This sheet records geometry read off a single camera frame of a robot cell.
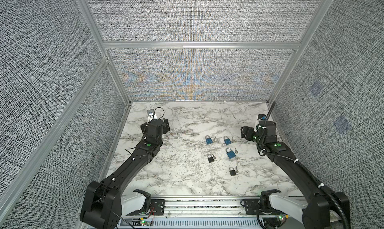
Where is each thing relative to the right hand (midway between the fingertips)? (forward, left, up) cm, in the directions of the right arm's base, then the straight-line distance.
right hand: (248, 128), depth 84 cm
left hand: (+2, +51, +5) cm, 51 cm away
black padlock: (-10, +21, -16) cm, 28 cm away
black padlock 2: (-18, +9, -16) cm, 26 cm away
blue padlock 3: (-8, +8, -17) cm, 20 cm away
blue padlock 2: (+1, +9, -16) cm, 18 cm away
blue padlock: (+2, +21, -15) cm, 26 cm away
